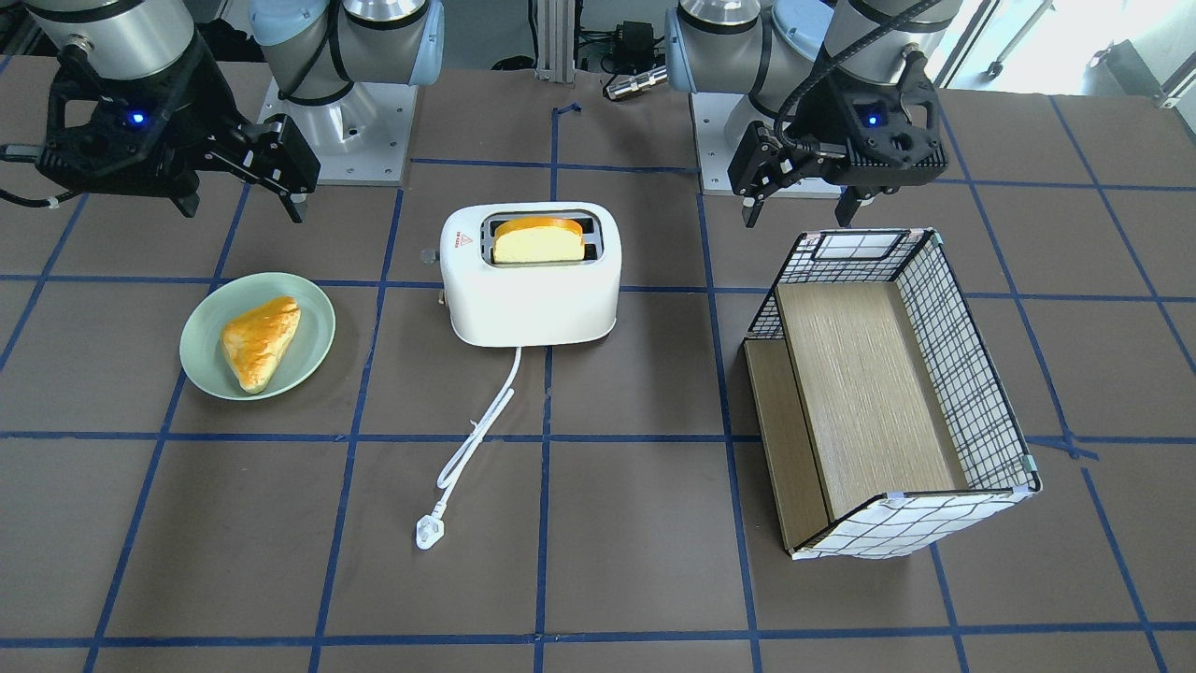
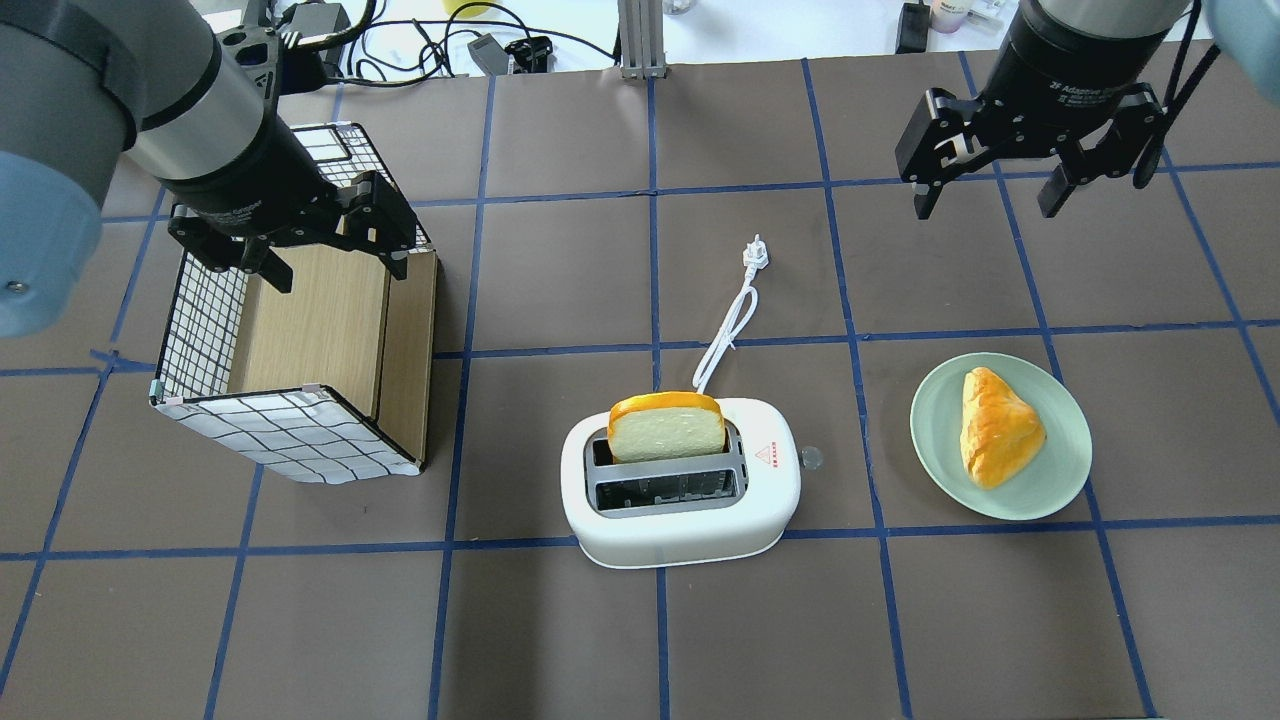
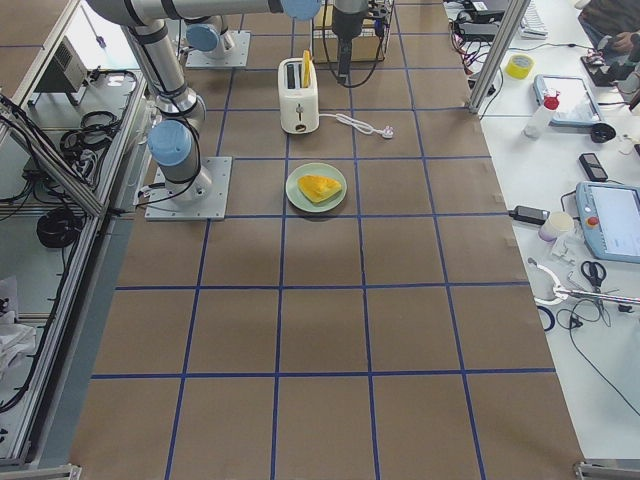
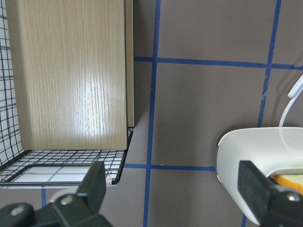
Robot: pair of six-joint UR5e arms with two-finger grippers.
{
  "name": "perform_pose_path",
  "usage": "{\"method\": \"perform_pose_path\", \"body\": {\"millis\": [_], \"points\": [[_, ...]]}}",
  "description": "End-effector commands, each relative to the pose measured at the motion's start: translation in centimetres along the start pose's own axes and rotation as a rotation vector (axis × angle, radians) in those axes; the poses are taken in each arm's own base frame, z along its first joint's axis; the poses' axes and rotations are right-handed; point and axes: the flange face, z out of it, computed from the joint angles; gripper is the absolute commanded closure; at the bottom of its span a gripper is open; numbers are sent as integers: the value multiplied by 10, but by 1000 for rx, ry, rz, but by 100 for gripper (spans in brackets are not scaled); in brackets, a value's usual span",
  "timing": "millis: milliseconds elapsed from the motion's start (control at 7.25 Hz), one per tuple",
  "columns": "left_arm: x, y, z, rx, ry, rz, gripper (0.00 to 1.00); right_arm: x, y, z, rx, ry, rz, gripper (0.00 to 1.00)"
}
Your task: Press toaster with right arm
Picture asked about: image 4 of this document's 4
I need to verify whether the toast slice in toaster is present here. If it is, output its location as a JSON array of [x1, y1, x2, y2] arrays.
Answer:
[[270, 174, 303, 191]]

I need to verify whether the wire basket with wooden shelves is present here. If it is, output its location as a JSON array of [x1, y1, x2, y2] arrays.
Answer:
[[0, 0, 134, 188]]

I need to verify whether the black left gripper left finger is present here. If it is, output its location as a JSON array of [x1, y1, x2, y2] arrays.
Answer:
[[76, 161, 106, 214]]

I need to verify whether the white toaster power cable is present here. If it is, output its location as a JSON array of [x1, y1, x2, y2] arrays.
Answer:
[[278, 73, 303, 130]]

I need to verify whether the white two-slot toaster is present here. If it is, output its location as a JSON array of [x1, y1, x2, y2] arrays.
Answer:
[[216, 127, 303, 225]]

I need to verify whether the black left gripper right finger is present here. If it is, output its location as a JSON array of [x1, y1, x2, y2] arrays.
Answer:
[[238, 160, 284, 217]]

